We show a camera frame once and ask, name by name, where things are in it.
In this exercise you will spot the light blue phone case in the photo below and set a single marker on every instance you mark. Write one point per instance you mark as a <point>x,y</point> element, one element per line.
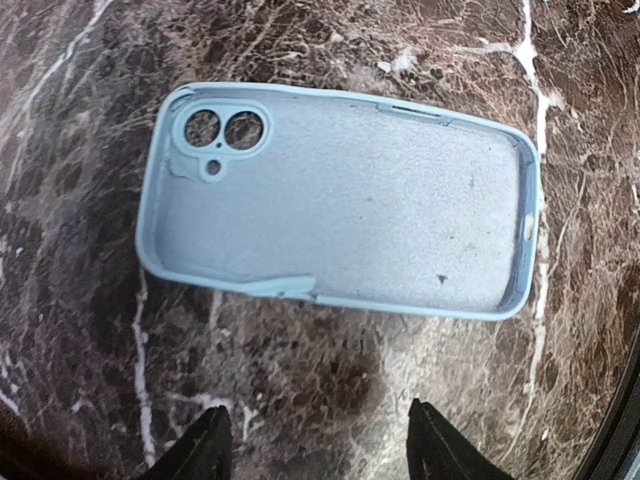
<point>341,199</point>

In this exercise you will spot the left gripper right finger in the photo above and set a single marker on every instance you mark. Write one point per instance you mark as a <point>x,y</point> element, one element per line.
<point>435,449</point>

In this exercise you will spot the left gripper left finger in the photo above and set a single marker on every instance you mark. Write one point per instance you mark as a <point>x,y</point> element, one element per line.
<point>203,452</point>

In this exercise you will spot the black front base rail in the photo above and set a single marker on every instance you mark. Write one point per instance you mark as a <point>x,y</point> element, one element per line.
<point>614,453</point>

